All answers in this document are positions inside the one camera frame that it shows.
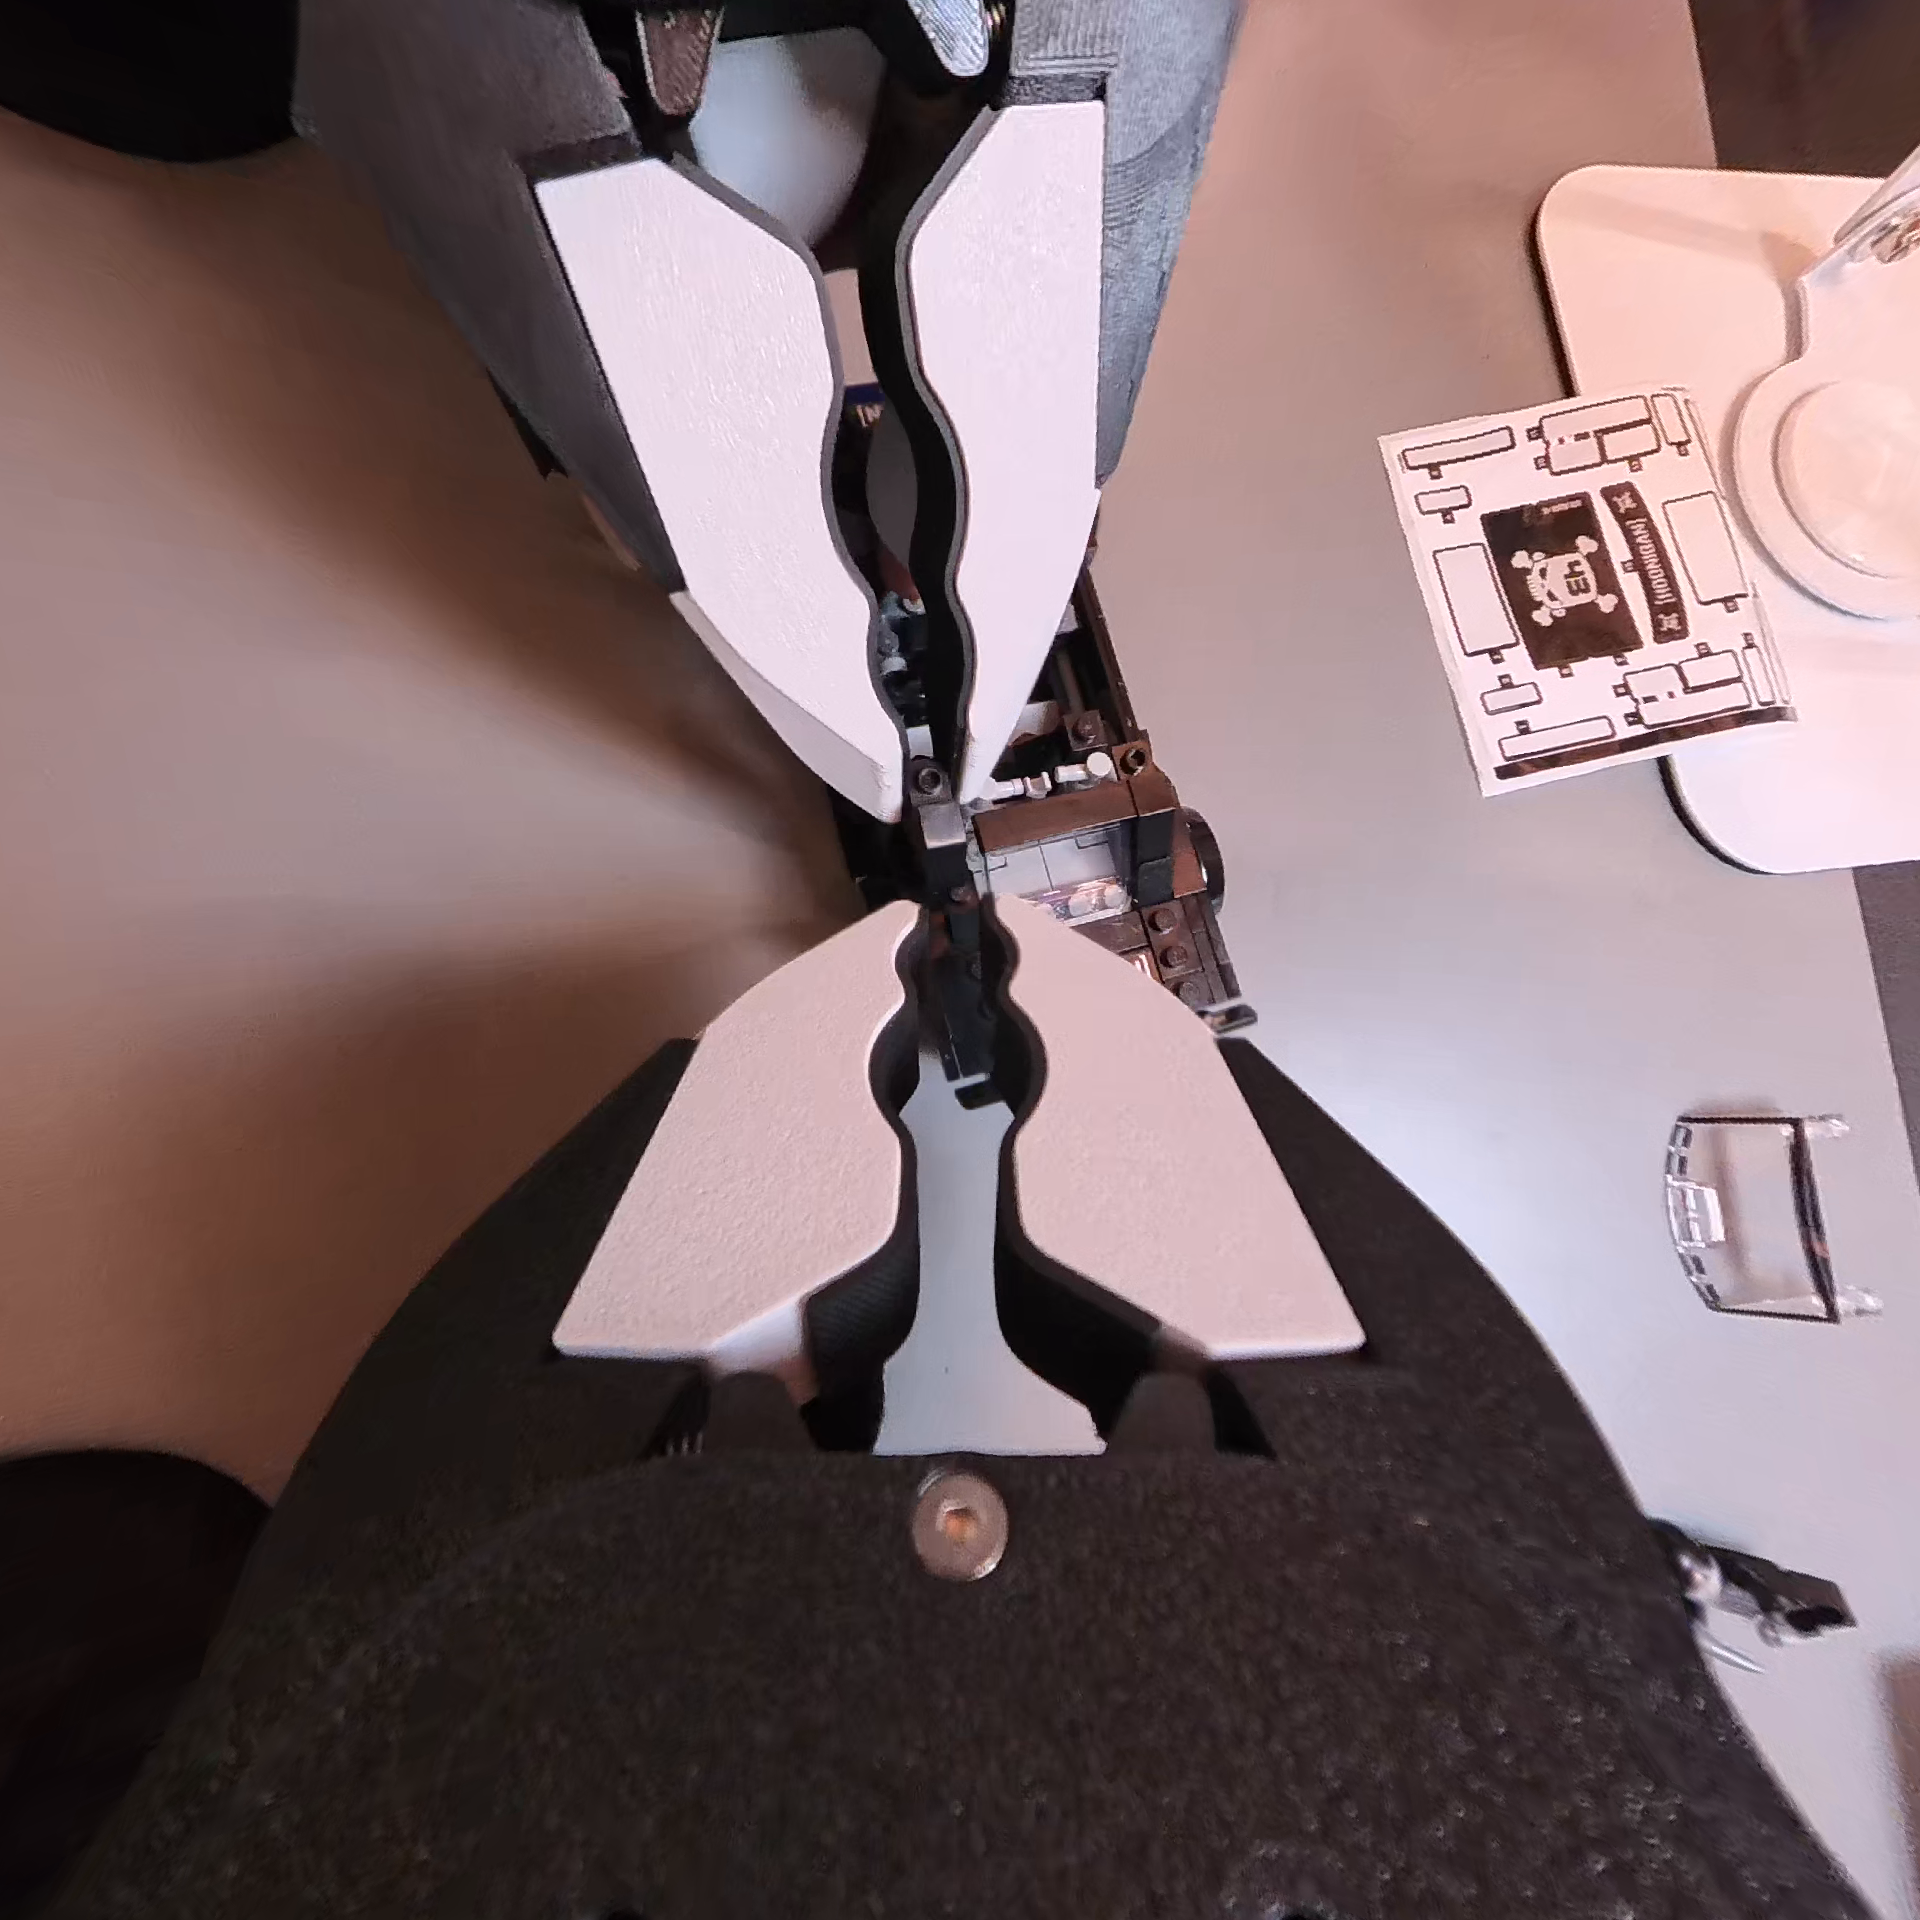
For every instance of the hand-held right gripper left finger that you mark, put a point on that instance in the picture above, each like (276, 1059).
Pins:
(750, 1186)

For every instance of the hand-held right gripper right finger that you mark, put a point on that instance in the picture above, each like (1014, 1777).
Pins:
(1187, 1186)

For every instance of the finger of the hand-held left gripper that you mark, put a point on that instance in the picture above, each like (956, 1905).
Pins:
(708, 392)
(1020, 362)

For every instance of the black lego car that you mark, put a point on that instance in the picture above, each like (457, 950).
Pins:
(1096, 855)

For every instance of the clear lego windshield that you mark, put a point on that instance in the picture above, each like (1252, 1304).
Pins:
(1756, 1216)

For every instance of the black lego axle assembly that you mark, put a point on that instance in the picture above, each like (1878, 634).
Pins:
(1741, 1591)

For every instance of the sticker sheet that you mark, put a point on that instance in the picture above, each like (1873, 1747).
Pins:
(1592, 586)

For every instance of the white booklet stand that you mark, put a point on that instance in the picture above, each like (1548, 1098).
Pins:
(1681, 270)

